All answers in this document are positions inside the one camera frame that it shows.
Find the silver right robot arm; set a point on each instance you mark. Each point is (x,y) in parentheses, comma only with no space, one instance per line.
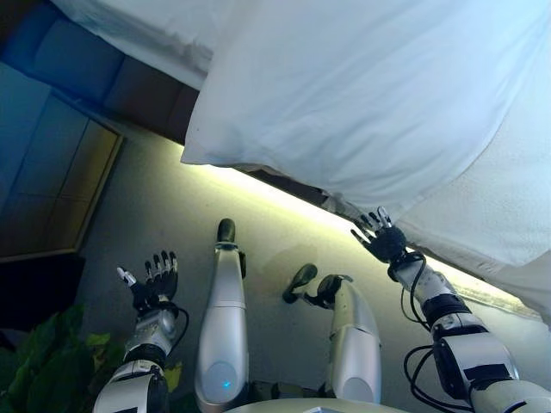
(469,357)

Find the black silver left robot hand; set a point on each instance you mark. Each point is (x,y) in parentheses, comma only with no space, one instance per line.
(159,286)

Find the silver left robot leg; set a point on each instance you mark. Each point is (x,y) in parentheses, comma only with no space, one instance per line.
(224,327)

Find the green leafy plant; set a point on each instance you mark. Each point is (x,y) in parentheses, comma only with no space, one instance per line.
(47,370)

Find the wooden framed panel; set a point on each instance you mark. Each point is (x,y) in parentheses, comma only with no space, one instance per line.
(47,172)

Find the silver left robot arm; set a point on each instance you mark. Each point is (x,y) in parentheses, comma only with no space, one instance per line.
(150,331)

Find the silver right robot leg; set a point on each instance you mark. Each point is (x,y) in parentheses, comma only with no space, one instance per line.
(355,344)

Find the white bed mattress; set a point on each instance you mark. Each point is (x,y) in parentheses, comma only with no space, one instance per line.
(495,215)

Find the white duvet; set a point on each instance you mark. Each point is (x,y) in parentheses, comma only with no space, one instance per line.
(344,94)

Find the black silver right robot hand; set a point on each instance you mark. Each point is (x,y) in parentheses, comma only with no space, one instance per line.
(387,243)

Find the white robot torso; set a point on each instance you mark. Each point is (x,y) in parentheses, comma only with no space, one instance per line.
(301,406)

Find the dark right robot foot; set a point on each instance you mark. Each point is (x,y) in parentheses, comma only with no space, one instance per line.
(301,277)

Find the silver robot leg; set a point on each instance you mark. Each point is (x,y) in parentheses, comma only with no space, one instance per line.
(355,344)
(224,327)

